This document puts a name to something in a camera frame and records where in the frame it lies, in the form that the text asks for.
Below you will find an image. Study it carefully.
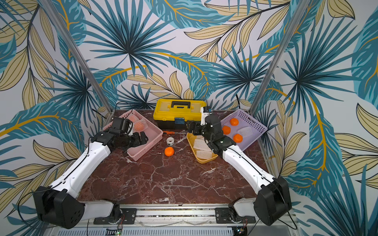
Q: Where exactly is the yellow black toolbox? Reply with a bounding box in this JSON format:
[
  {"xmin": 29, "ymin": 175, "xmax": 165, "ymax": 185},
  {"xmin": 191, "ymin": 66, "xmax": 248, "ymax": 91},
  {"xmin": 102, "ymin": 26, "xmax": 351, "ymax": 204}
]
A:
[{"xmin": 153, "ymin": 99, "xmax": 207, "ymax": 130}]

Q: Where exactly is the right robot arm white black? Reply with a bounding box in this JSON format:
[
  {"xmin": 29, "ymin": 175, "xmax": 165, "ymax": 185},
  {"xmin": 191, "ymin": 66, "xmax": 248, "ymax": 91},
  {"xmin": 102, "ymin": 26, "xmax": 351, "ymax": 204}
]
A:
[{"xmin": 187, "ymin": 113, "xmax": 292, "ymax": 226}]

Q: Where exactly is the white tape roll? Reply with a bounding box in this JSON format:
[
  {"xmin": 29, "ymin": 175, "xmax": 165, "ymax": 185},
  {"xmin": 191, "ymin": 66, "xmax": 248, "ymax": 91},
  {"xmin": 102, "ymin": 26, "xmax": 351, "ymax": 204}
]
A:
[{"xmin": 166, "ymin": 137, "xmax": 175, "ymax": 146}]

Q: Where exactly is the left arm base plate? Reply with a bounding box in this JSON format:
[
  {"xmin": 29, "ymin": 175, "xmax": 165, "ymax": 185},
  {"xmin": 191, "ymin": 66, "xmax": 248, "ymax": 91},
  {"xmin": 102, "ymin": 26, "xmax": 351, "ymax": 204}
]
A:
[{"xmin": 94, "ymin": 208, "xmax": 137, "ymax": 226}]

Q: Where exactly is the left aluminium frame post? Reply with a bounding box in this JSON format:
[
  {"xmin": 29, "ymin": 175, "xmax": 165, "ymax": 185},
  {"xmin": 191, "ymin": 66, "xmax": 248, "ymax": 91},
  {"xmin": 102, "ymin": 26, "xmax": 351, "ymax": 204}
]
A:
[{"xmin": 40, "ymin": 0, "xmax": 113, "ymax": 113}]

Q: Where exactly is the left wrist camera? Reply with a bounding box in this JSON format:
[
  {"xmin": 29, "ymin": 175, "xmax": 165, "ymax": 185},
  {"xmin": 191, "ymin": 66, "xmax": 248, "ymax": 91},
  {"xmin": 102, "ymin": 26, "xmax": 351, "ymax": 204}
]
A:
[{"xmin": 108, "ymin": 117, "xmax": 133, "ymax": 136}]

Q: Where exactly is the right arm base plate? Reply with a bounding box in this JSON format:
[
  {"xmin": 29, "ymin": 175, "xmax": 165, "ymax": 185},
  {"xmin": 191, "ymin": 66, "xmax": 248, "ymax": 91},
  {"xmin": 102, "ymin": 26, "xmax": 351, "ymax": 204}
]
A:
[{"xmin": 215, "ymin": 207, "xmax": 256, "ymax": 224}]

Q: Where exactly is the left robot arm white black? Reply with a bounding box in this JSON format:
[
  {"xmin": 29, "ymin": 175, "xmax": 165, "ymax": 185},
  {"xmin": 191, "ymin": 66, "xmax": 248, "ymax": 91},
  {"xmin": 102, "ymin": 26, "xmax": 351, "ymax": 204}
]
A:
[{"xmin": 33, "ymin": 131, "xmax": 148, "ymax": 229}]

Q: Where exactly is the front aluminium rail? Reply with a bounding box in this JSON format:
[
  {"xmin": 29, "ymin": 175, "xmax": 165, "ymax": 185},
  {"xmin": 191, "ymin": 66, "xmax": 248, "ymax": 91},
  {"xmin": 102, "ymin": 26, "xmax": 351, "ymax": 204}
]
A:
[{"xmin": 44, "ymin": 204, "xmax": 303, "ymax": 236}]

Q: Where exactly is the right aluminium frame post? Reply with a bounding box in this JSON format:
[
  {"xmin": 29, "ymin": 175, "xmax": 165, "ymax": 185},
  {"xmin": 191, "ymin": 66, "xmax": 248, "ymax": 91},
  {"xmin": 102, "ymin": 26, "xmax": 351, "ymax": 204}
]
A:
[{"xmin": 249, "ymin": 0, "xmax": 310, "ymax": 115}]

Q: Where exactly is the yellow oval tray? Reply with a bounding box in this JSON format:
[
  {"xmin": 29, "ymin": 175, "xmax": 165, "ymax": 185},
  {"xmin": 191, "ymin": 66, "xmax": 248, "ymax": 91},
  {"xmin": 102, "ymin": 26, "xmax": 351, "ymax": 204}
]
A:
[{"xmin": 187, "ymin": 133, "xmax": 218, "ymax": 164}]

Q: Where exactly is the orange handled screwdriver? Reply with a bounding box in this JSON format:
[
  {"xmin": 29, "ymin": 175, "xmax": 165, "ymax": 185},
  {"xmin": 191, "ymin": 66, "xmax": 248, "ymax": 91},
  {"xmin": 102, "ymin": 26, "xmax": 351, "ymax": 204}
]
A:
[{"xmin": 163, "ymin": 131, "xmax": 186, "ymax": 135}]

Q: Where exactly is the purple plastic basket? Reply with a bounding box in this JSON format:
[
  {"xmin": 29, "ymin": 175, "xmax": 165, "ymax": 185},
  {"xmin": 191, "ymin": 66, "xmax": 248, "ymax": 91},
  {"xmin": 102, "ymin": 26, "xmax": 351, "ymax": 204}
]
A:
[{"xmin": 221, "ymin": 109, "xmax": 267, "ymax": 151}]

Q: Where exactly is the aluminium frame post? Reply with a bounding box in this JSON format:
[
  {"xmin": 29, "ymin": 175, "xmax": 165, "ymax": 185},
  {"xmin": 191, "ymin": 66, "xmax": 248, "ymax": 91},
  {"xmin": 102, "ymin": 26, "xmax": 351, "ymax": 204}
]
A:
[
  {"xmin": 249, "ymin": 0, "xmax": 310, "ymax": 115},
  {"xmin": 40, "ymin": 0, "xmax": 113, "ymax": 113}
]

